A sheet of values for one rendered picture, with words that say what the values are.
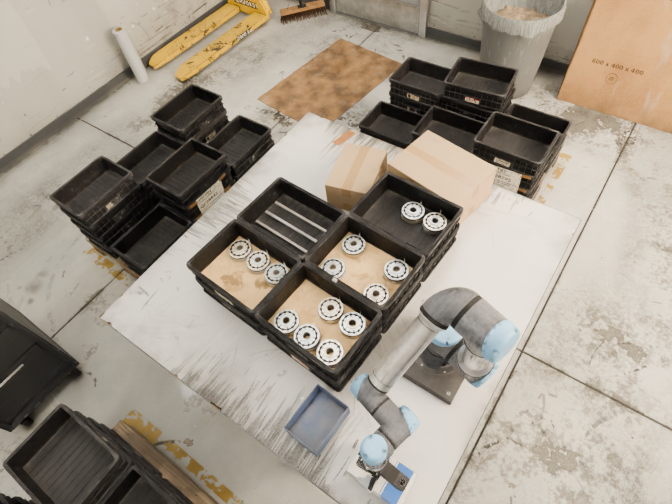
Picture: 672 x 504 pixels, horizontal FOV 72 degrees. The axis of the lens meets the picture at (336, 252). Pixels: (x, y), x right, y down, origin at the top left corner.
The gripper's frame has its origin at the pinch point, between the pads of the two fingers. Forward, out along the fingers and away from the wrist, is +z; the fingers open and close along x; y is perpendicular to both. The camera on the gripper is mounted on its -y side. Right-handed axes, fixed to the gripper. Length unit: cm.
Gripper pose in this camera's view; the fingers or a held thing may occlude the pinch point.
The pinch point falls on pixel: (381, 473)
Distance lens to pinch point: 172.9
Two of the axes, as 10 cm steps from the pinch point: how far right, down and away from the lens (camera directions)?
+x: -5.7, 7.1, -4.2
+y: -8.2, -4.3, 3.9
